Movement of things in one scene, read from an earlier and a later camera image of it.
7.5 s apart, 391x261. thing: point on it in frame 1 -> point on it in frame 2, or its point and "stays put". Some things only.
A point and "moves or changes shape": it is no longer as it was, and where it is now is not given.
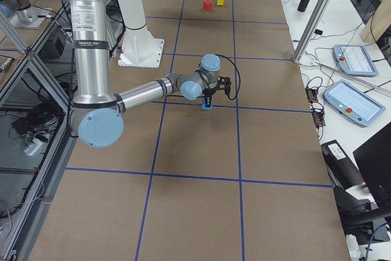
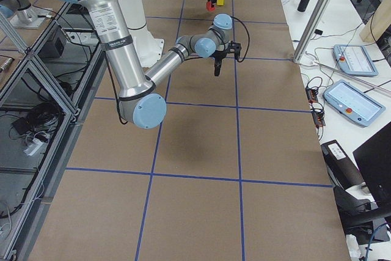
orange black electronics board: (317, 117) stays put
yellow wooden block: (220, 0) stays put
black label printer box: (342, 171) stays put
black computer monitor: (374, 156) stays put
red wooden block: (208, 5) moves or changes shape
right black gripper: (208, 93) -> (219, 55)
